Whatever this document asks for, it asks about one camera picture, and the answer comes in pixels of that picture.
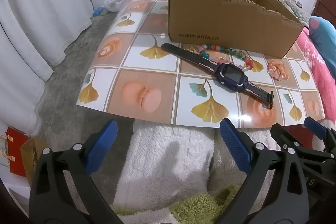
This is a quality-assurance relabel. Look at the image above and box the pink bead bracelet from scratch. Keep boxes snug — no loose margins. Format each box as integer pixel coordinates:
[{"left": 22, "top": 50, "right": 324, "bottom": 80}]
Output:
[{"left": 266, "top": 60, "right": 286, "bottom": 81}]

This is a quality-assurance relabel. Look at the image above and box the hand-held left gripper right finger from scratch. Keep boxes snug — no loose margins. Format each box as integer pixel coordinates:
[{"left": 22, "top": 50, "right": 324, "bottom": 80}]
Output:
[{"left": 219, "top": 118, "right": 310, "bottom": 224}]

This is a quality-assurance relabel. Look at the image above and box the grey patterned quilt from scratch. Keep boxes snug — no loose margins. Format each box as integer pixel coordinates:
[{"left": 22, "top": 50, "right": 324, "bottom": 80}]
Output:
[{"left": 273, "top": 0, "right": 311, "bottom": 28}]

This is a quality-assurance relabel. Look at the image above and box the multicolour glass bead bracelet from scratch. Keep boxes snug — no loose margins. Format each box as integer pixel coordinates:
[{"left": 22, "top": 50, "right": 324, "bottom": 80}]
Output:
[{"left": 198, "top": 44, "right": 255, "bottom": 73}]

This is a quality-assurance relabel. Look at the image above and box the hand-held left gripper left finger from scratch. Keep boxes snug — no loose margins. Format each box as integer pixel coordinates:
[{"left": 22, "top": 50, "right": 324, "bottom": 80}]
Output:
[{"left": 29, "top": 119, "right": 124, "bottom": 224}]

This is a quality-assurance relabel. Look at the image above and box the dark blue smart watch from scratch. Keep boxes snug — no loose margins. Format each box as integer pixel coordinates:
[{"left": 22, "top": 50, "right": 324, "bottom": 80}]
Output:
[{"left": 161, "top": 43, "right": 274, "bottom": 110}]

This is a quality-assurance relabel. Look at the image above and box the blue pillow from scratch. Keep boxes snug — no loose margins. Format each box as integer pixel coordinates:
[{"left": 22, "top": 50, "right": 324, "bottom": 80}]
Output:
[{"left": 309, "top": 16, "right": 336, "bottom": 54}]

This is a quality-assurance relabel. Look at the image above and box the brown paper bag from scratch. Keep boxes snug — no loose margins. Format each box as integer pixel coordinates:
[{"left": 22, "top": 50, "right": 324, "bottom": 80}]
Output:
[{"left": 20, "top": 137, "right": 46, "bottom": 185}]

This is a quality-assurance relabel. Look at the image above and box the red gift bag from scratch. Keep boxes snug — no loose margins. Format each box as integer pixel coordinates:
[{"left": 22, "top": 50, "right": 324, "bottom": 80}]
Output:
[{"left": 5, "top": 127, "right": 29, "bottom": 178}]

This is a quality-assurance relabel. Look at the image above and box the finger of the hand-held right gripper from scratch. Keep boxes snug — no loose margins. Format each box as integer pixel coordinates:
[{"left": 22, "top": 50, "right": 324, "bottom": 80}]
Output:
[
  {"left": 270, "top": 123, "right": 329, "bottom": 162},
  {"left": 304, "top": 116, "right": 336, "bottom": 154}
]

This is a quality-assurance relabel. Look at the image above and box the white fluffy blanket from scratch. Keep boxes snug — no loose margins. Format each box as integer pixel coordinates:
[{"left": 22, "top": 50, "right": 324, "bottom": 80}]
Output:
[{"left": 113, "top": 120, "right": 281, "bottom": 211}]

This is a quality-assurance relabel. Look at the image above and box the white curtain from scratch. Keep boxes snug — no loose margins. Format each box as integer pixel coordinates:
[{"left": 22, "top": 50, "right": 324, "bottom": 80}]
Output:
[{"left": 0, "top": 0, "right": 96, "bottom": 135}]

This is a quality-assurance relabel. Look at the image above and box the brown cardboard box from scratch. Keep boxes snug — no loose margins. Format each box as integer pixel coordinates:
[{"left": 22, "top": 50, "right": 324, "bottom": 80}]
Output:
[{"left": 167, "top": 0, "right": 304, "bottom": 59}]

